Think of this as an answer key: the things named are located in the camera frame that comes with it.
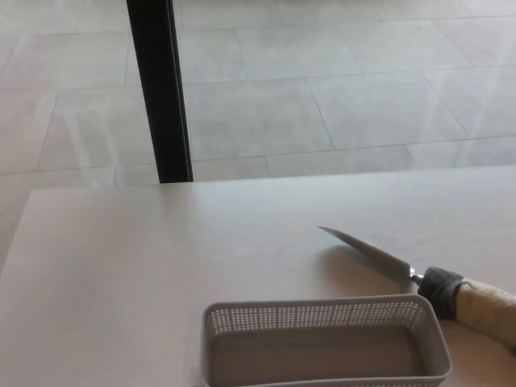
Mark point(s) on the black vertical post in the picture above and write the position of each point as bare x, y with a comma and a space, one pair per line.
159, 88

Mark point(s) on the grey perforated plastic basket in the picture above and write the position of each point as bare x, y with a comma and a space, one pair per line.
322, 314

